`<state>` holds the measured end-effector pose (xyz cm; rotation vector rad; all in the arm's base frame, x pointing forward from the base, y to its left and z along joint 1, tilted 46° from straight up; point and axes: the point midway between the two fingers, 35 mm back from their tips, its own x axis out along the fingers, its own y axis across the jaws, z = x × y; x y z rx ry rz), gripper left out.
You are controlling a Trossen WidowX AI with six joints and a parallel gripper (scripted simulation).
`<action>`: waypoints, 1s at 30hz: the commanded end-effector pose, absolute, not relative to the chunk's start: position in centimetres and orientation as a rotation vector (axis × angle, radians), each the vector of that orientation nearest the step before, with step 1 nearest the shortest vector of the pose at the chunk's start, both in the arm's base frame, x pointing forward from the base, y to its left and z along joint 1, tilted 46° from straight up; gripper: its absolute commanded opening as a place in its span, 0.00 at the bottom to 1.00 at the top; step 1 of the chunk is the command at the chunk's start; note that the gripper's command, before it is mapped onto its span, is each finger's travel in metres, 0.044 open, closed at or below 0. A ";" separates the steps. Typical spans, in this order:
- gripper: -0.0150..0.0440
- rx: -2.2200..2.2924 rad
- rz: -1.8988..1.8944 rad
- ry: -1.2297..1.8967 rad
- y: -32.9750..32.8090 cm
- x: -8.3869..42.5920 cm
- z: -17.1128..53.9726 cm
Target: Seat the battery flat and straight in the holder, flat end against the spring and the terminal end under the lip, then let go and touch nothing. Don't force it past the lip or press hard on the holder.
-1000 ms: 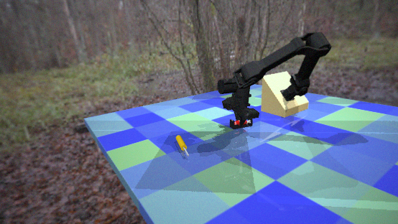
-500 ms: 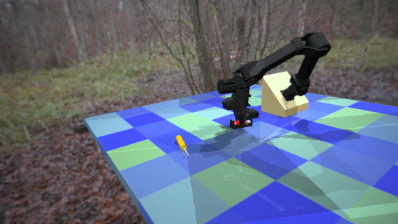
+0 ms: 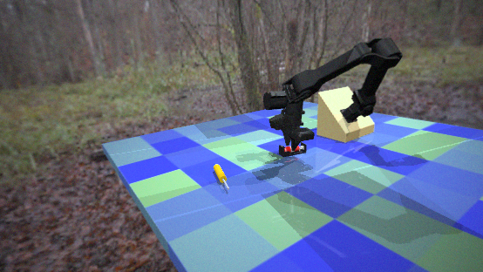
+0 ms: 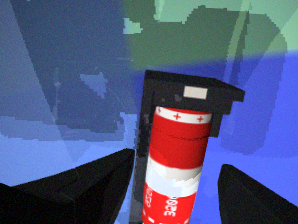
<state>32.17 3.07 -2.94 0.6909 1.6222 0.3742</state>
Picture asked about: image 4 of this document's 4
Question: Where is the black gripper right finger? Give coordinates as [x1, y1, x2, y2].
[217, 164, 298, 224]

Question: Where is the red and white battery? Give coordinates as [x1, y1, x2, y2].
[142, 107, 213, 224]

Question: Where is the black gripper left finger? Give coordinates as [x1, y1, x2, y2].
[0, 148, 134, 224]

